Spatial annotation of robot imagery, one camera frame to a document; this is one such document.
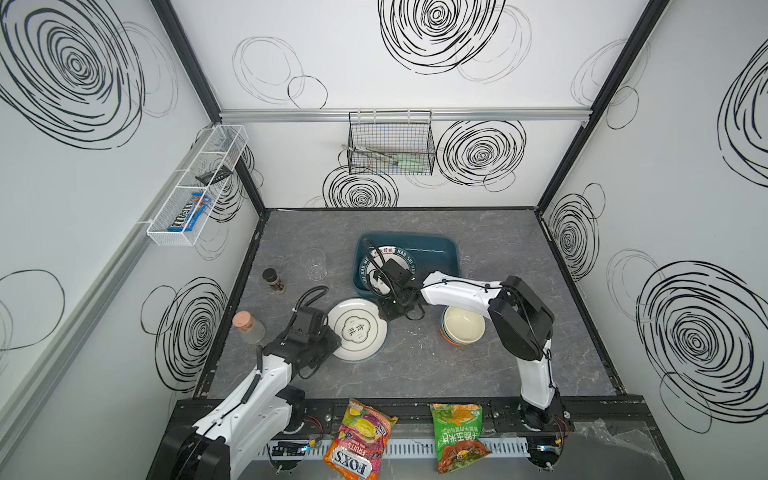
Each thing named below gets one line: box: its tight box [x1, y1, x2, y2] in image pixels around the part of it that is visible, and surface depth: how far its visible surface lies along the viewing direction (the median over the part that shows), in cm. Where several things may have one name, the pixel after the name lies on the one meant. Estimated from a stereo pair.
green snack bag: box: [430, 403, 492, 475], surface depth 69 cm
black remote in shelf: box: [195, 165, 233, 186], surface depth 81 cm
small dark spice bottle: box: [262, 268, 285, 294], surface depth 92 cm
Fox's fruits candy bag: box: [324, 398, 398, 480], surface depth 69 cm
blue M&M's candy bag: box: [167, 192, 212, 232], surface depth 72 cm
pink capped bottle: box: [232, 311, 266, 344], surface depth 82 cm
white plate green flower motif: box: [327, 298, 389, 363], surface depth 89 cm
